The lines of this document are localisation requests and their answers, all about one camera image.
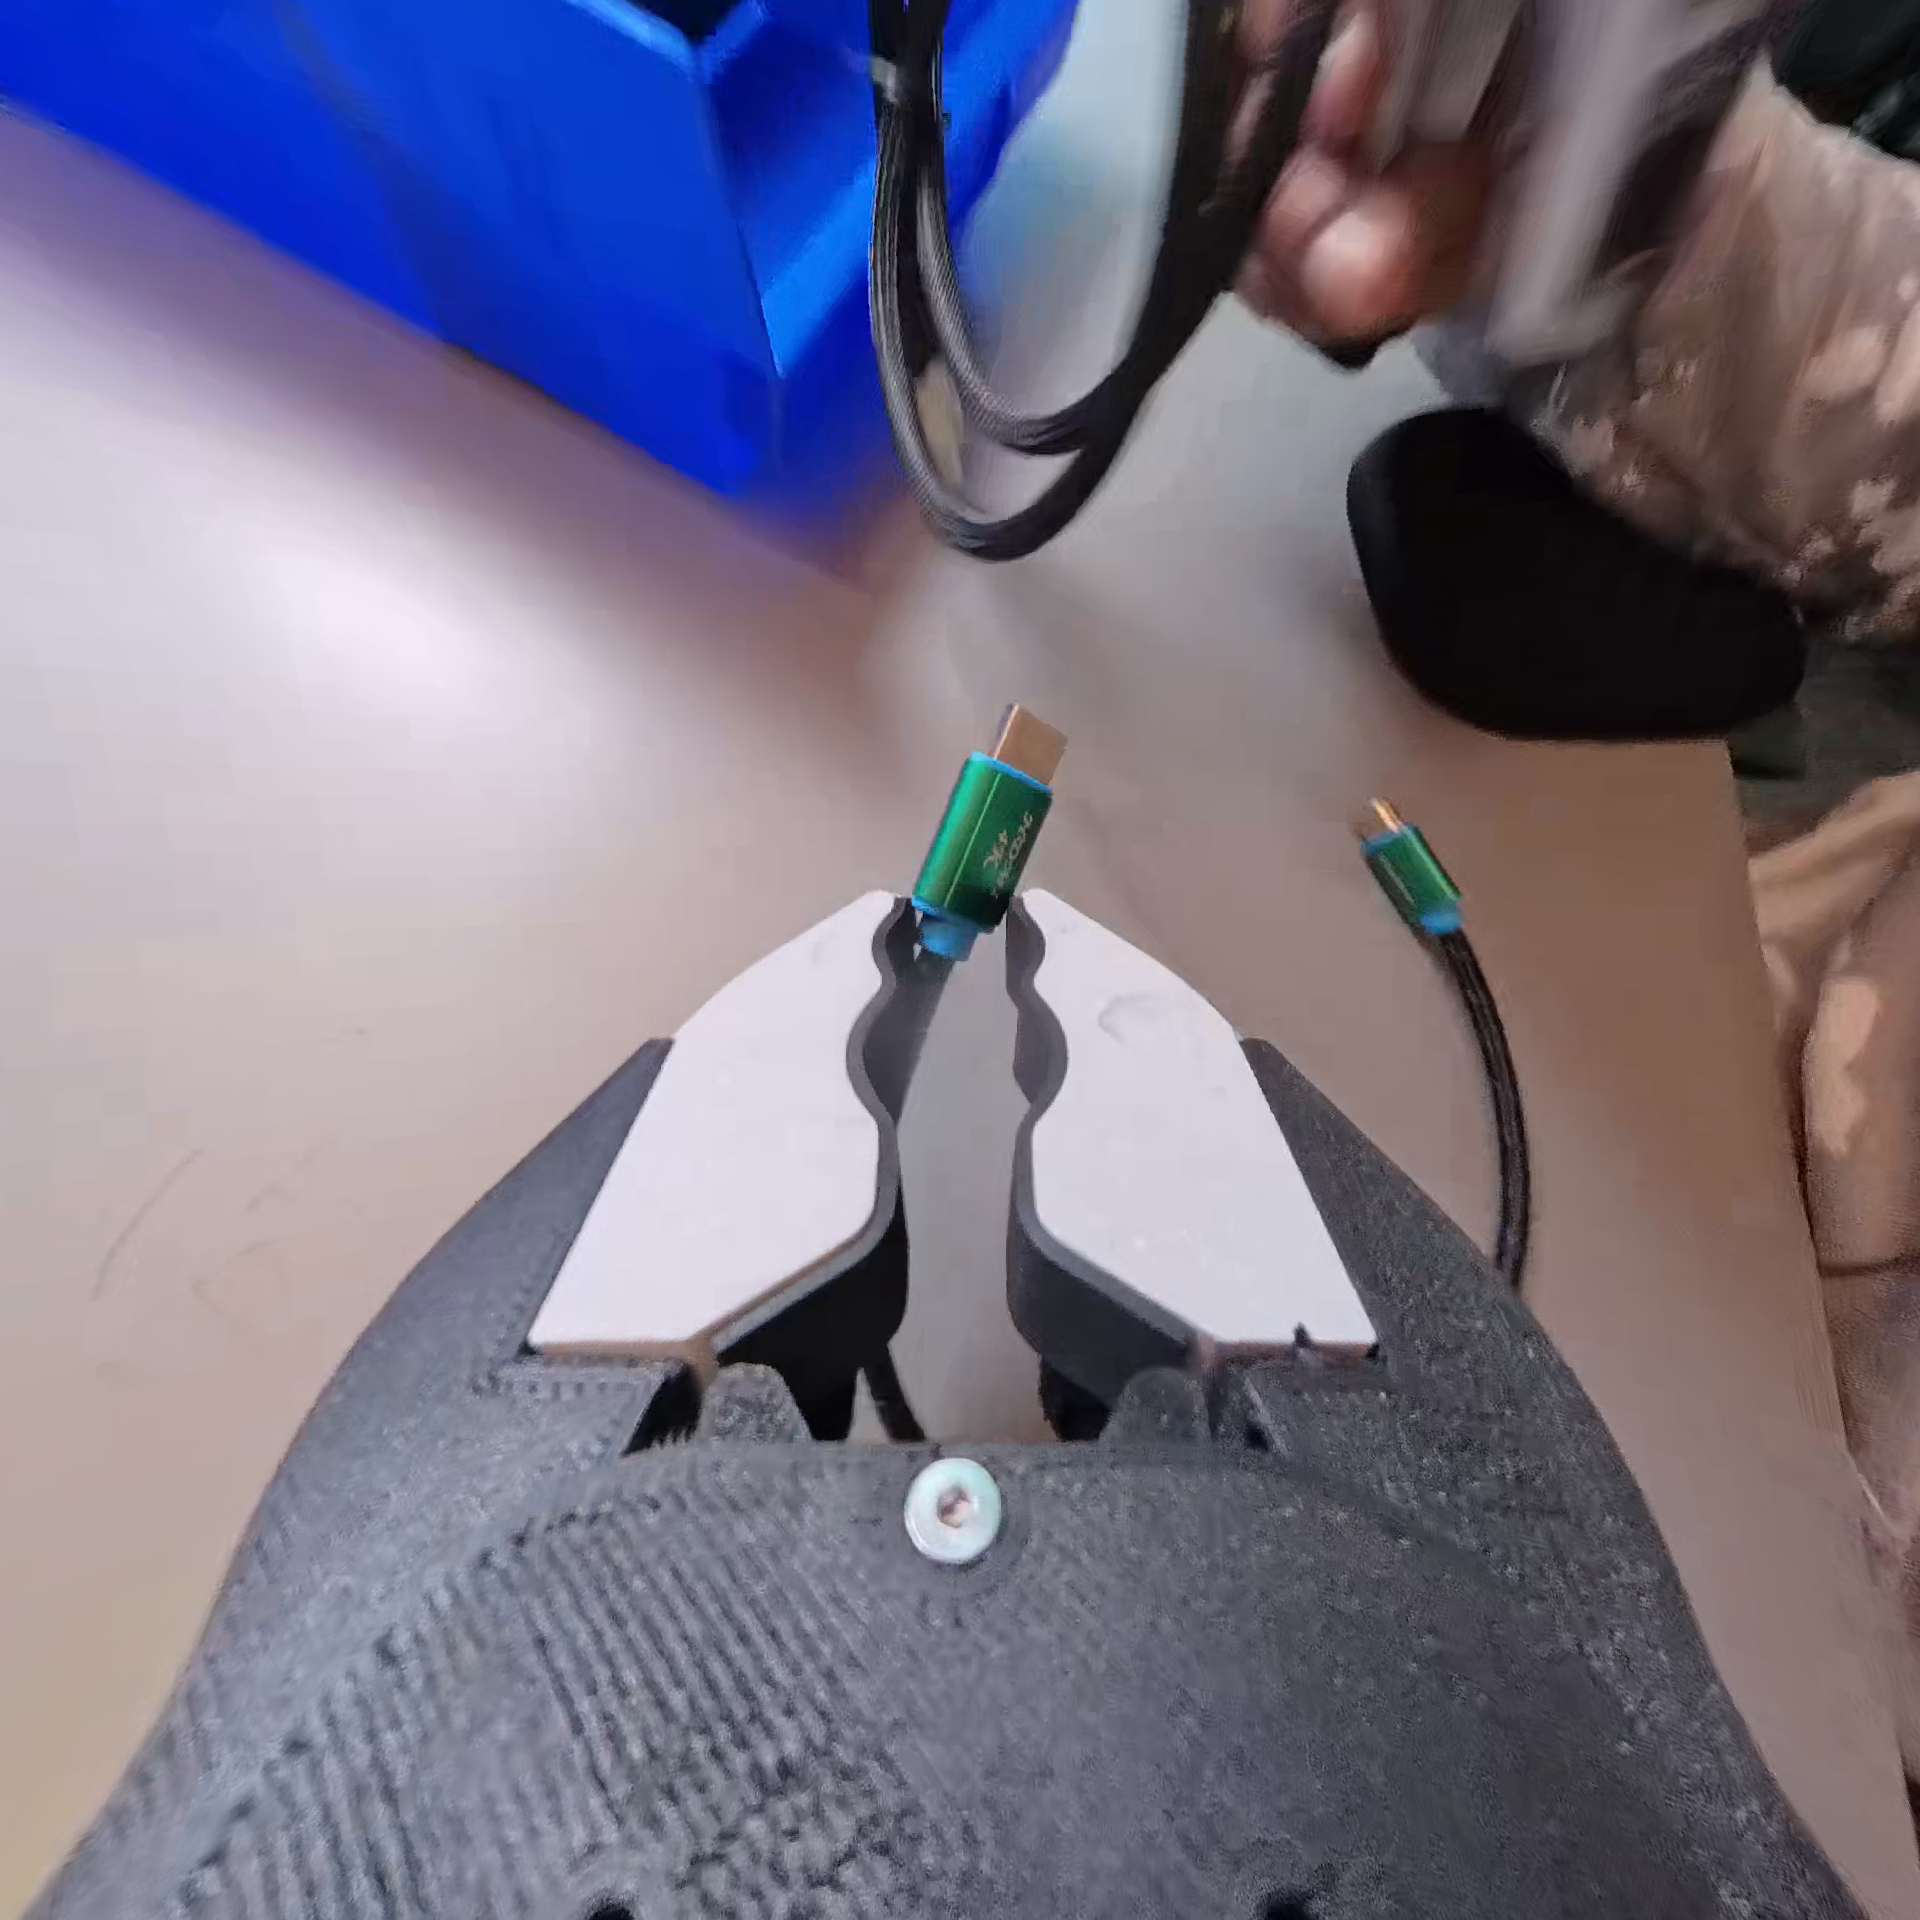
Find person's right hand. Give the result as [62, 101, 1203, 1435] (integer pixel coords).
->
[1236, 0, 1502, 349]

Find blue plastic bin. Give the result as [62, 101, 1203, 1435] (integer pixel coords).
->
[0, 0, 1086, 510]

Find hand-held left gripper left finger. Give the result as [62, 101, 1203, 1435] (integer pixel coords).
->
[525, 886, 921, 1368]

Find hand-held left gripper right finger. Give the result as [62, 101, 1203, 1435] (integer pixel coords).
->
[1002, 884, 1383, 1368]

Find black hdmi cable green plugs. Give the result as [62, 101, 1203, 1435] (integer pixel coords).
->
[862, 702, 1535, 1445]

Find person's right forearm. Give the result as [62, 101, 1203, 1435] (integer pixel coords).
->
[1418, 76, 1920, 645]

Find coiled black braided cable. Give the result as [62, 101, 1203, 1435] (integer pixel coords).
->
[862, 0, 1338, 564]

